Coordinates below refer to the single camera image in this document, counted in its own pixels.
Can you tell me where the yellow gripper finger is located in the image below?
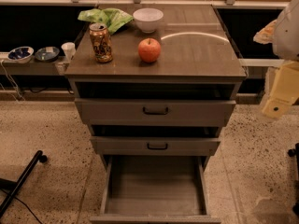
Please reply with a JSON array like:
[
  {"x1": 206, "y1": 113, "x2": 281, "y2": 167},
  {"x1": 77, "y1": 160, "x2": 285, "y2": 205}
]
[
  {"x1": 253, "y1": 20, "x2": 277, "y2": 45},
  {"x1": 262, "y1": 61, "x2": 299, "y2": 119}
]

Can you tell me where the red apple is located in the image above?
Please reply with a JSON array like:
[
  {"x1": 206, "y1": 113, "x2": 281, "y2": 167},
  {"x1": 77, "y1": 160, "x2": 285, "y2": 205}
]
[{"x1": 138, "y1": 38, "x2": 161, "y2": 63}]

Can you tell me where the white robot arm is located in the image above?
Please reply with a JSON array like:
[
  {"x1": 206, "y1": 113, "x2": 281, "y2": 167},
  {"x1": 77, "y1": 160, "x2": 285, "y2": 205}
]
[{"x1": 253, "y1": 0, "x2": 299, "y2": 119}]

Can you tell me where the grey drawer cabinet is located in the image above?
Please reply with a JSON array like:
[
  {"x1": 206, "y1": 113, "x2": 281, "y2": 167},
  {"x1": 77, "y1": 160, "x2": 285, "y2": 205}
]
[{"x1": 64, "y1": 3, "x2": 248, "y2": 224}]

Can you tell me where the bottom drawer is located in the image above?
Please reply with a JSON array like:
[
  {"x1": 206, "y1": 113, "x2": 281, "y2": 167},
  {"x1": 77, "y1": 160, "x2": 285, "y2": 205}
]
[{"x1": 90, "y1": 155, "x2": 221, "y2": 224}]

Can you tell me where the drawer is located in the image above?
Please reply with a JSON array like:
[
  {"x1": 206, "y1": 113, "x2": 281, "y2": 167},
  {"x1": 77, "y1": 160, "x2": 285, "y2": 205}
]
[
  {"x1": 75, "y1": 98, "x2": 235, "y2": 127},
  {"x1": 91, "y1": 136, "x2": 221, "y2": 156},
  {"x1": 90, "y1": 155, "x2": 221, "y2": 224}
]

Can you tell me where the top drawer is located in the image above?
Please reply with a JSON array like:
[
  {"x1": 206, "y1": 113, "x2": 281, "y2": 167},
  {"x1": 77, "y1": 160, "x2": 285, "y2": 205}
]
[{"x1": 75, "y1": 98, "x2": 235, "y2": 127}]

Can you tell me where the middle drawer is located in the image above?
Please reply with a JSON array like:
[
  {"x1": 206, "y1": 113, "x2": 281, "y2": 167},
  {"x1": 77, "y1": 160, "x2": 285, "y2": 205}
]
[{"x1": 91, "y1": 136, "x2": 221, "y2": 156}]

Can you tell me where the black chair caster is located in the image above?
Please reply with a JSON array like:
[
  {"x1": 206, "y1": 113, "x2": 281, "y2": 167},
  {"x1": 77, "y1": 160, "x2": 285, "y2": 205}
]
[{"x1": 288, "y1": 143, "x2": 299, "y2": 217}]

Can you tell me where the white bowl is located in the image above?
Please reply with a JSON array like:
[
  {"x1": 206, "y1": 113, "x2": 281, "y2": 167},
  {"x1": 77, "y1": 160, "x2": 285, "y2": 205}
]
[{"x1": 133, "y1": 8, "x2": 164, "y2": 33}]

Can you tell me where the green chip bag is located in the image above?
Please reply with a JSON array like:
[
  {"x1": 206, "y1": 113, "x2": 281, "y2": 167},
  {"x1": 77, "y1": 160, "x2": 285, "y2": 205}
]
[{"x1": 78, "y1": 8, "x2": 134, "y2": 35}]

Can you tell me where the orange drink can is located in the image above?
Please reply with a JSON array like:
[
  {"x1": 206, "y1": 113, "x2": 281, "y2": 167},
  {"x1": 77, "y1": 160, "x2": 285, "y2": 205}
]
[{"x1": 89, "y1": 23, "x2": 113, "y2": 63}]

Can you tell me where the white paper cup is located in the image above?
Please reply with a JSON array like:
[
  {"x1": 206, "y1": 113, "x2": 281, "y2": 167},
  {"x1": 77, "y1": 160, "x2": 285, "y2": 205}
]
[{"x1": 61, "y1": 42, "x2": 76, "y2": 61}]

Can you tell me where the grey side shelf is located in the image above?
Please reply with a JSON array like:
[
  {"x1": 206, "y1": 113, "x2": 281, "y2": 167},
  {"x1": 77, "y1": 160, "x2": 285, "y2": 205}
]
[{"x1": 0, "y1": 52, "x2": 69, "y2": 76}]

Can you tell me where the dark blue bowl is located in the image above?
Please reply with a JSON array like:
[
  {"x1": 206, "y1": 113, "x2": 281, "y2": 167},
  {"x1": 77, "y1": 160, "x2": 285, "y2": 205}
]
[{"x1": 35, "y1": 47, "x2": 60, "y2": 63}]

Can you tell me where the blue patterned bowl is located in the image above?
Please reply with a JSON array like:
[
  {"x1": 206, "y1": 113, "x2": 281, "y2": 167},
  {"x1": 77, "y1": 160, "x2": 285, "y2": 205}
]
[{"x1": 8, "y1": 47, "x2": 34, "y2": 63}]

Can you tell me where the black stand leg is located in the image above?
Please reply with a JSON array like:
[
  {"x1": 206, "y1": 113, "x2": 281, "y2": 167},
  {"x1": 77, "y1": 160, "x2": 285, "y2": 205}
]
[{"x1": 0, "y1": 150, "x2": 48, "y2": 217}]

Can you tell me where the black top drawer handle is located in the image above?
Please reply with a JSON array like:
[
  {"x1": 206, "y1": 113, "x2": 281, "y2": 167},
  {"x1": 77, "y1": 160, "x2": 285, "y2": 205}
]
[{"x1": 142, "y1": 106, "x2": 169, "y2": 116}]

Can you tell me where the black drawer handle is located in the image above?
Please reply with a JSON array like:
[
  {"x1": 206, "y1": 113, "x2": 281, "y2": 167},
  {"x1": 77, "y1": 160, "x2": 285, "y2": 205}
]
[
  {"x1": 147, "y1": 143, "x2": 168, "y2": 150},
  {"x1": 142, "y1": 106, "x2": 169, "y2": 116}
]

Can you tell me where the black middle drawer handle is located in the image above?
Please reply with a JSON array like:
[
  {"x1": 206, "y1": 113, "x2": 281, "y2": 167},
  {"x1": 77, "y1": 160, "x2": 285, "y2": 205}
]
[{"x1": 147, "y1": 143, "x2": 168, "y2": 150}]

